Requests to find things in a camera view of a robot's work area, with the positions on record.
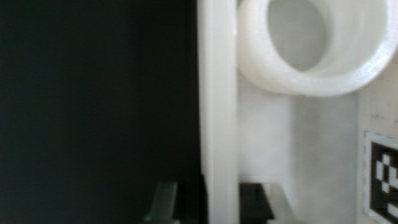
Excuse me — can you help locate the white desk tabletop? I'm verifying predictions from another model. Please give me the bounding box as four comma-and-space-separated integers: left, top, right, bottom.
198, 0, 398, 224

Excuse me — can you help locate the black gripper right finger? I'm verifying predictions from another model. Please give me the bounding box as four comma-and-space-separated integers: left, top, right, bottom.
241, 183, 274, 224

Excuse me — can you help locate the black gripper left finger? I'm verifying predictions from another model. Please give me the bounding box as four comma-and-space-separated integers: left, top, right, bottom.
141, 181, 202, 224

